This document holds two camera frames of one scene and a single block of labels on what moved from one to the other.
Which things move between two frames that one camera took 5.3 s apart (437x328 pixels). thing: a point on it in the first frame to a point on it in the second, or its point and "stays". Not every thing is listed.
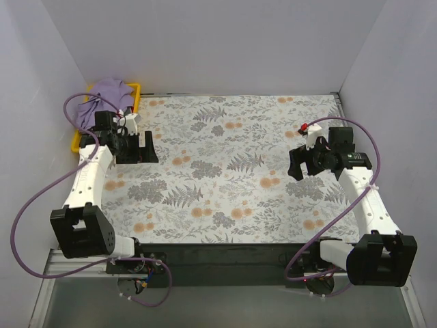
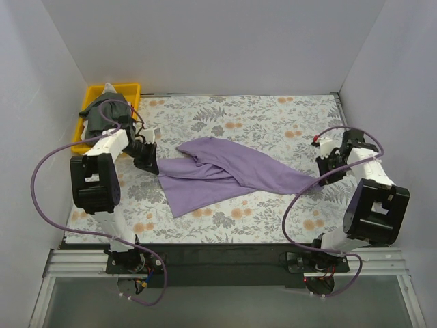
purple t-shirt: (110, 95) to (207, 170)
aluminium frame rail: (57, 262) stays
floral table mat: (223, 176) stays
